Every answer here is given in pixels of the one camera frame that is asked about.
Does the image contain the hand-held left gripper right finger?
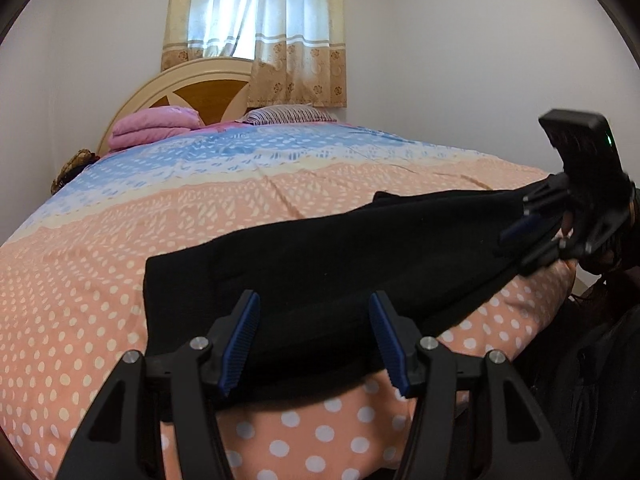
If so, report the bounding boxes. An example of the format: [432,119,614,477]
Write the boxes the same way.
[368,290,576,480]

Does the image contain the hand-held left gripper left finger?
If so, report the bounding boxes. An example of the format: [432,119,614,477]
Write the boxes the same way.
[57,289,262,480]

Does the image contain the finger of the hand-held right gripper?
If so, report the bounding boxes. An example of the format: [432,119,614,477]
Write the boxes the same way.
[517,230,583,276]
[500,174,573,243]

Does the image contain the black pants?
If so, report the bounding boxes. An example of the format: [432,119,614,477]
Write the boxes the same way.
[142,187,566,406]

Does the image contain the person's dark clothing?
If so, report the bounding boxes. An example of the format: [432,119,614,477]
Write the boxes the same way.
[525,260,640,480]

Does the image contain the polka dot bedspread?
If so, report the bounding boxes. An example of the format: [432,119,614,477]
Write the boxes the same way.
[0,119,581,480]

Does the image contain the striped pillow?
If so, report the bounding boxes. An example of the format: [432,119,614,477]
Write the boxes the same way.
[242,104,338,126]

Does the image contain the folded pink blanket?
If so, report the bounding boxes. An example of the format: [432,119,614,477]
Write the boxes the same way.
[111,105,203,151]

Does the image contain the brown woven object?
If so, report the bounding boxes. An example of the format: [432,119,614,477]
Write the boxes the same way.
[50,149,98,196]

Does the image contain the cream wooden headboard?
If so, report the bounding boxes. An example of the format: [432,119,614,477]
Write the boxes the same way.
[96,56,253,156]

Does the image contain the beige patterned curtain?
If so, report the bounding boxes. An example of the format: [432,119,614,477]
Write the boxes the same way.
[161,0,348,108]

